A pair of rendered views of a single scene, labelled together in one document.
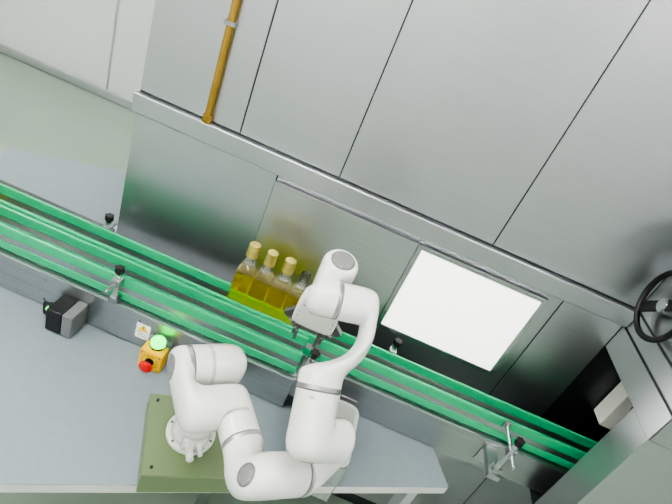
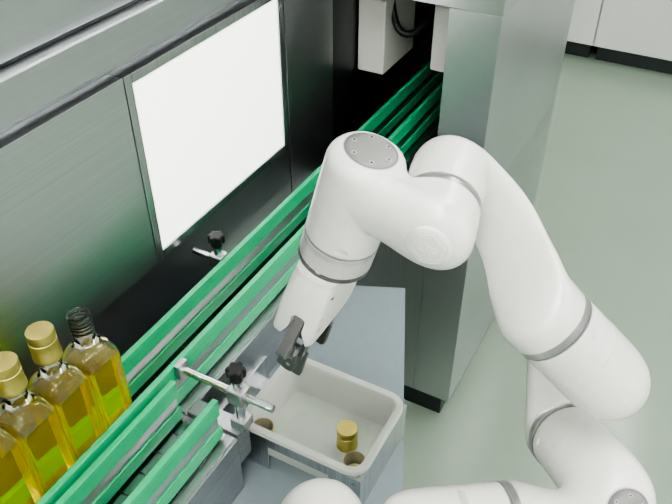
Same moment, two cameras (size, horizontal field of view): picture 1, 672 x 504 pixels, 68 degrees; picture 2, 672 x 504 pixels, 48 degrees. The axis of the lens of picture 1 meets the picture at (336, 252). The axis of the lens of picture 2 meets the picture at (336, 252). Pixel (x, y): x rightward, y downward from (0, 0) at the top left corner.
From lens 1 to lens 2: 0.80 m
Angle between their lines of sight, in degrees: 50
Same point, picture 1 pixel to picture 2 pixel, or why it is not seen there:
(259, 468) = (628, 479)
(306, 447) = (646, 378)
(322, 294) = (465, 215)
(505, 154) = not seen: outside the picture
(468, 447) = not seen: hidden behind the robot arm
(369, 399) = (273, 333)
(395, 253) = (107, 131)
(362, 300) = (473, 158)
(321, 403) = (603, 321)
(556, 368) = (316, 64)
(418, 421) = not seen: hidden behind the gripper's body
